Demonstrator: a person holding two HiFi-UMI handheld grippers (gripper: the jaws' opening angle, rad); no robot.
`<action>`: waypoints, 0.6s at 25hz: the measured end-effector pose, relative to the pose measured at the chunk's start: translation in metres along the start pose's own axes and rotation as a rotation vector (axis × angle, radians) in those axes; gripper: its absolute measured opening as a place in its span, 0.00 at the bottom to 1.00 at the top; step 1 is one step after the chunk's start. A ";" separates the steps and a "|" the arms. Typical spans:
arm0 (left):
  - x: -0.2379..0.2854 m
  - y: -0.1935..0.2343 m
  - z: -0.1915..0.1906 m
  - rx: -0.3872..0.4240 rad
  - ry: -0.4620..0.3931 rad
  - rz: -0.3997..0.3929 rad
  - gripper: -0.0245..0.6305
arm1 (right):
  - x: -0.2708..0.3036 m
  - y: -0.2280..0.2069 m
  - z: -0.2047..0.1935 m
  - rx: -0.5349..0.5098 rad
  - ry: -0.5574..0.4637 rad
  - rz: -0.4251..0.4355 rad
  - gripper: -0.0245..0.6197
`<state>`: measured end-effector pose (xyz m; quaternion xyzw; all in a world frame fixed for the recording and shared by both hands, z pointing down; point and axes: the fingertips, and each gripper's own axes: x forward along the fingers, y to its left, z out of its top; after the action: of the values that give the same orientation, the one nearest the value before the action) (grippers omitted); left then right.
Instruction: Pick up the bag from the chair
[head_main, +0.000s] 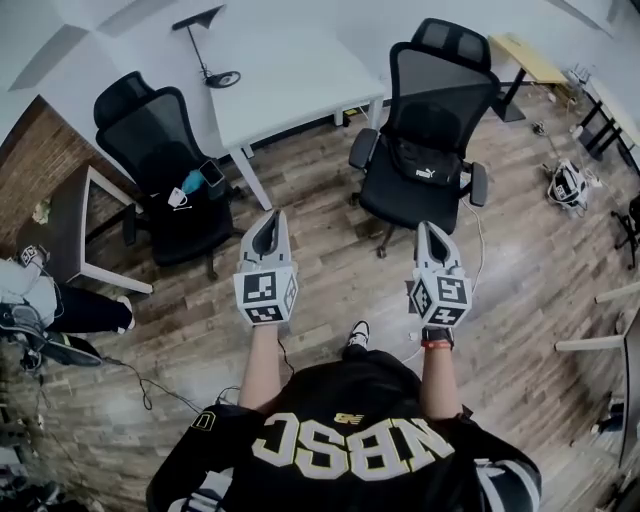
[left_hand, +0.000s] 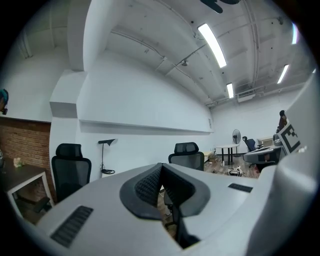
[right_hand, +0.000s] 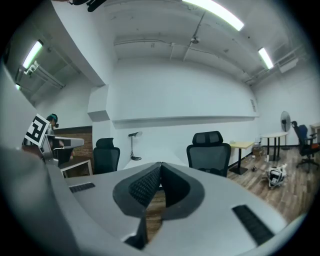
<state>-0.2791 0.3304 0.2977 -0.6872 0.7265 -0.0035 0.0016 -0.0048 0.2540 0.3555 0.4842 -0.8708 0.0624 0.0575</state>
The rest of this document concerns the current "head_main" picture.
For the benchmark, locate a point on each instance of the black desk lamp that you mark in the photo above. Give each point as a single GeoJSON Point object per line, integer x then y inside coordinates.
{"type": "Point", "coordinates": [220, 79]}

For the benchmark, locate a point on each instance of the black phone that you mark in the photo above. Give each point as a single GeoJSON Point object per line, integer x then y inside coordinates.
{"type": "Point", "coordinates": [213, 174]}

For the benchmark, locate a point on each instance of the red and black wristband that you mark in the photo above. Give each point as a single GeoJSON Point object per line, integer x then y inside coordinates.
{"type": "Point", "coordinates": [437, 339]}

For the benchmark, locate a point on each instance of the dark wooden table white frame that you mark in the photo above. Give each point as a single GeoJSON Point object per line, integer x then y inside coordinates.
{"type": "Point", "coordinates": [60, 235]}

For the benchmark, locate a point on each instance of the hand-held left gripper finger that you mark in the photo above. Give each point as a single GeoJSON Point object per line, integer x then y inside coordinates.
{"type": "Point", "coordinates": [250, 240]}
{"type": "Point", "coordinates": [285, 240]}

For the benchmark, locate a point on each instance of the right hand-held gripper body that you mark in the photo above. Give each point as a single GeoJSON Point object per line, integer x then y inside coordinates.
{"type": "Point", "coordinates": [442, 295]}

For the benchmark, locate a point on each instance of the person's right forearm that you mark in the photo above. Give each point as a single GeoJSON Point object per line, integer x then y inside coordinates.
{"type": "Point", "coordinates": [440, 380]}

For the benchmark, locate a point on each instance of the blue and black office chair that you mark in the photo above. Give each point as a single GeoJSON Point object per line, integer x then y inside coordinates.
{"type": "Point", "coordinates": [629, 225]}

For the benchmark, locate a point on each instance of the person's left forearm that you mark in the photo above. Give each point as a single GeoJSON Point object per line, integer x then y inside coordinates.
{"type": "Point", "coordinates": [260, 365]}

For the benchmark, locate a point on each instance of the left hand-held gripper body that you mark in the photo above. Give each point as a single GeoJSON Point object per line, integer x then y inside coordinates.
{"type": "Point", "coordinates": [262, 290]}

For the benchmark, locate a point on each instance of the black Puma bag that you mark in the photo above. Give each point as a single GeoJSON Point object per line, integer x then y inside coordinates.
{"type": "Point", "coordinates": [425, 162]}

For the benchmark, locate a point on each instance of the yellow wooden table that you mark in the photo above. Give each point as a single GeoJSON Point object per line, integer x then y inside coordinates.
{"type": "Point", "coordinates": [530, 57]}

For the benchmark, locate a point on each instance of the white table with black legs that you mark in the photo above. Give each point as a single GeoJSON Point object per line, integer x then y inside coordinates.
{"type": "Point", "coordinates": [600, 120]}

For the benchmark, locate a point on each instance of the white mug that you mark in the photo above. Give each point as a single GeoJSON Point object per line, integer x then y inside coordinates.
{"type": "Point", "coordinates": [177, 197]}

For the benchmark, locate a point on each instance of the black mesh office chair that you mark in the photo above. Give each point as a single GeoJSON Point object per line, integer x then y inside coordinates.
{"type": "Point", "coordinates": [415, 200]}
{"type": "Point", "coordinates": [165, 230]}

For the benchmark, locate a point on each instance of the person's white and black shoe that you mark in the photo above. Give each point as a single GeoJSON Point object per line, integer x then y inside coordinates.
{"type": "Point", "coordinates": [360, 332]}

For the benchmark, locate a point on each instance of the blue cloth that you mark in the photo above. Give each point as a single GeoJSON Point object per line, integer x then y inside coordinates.
{"type": "Point", "coordinates": [193, 182]}

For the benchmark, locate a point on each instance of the person's black jersey torso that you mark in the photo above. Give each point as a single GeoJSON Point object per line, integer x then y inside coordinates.
{"type": "Point", "coordinates": [350, 450]}

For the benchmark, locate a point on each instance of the white rectangular table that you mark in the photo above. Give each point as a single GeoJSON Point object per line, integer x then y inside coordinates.
{"type": "Point", "coordinates": [290, 85]}

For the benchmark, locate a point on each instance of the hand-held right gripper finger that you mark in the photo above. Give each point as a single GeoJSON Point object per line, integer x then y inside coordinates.
{"type": "Point", "coordinates": [423, 247]}
{"type": "Point", "coordinates": [450, 247]}

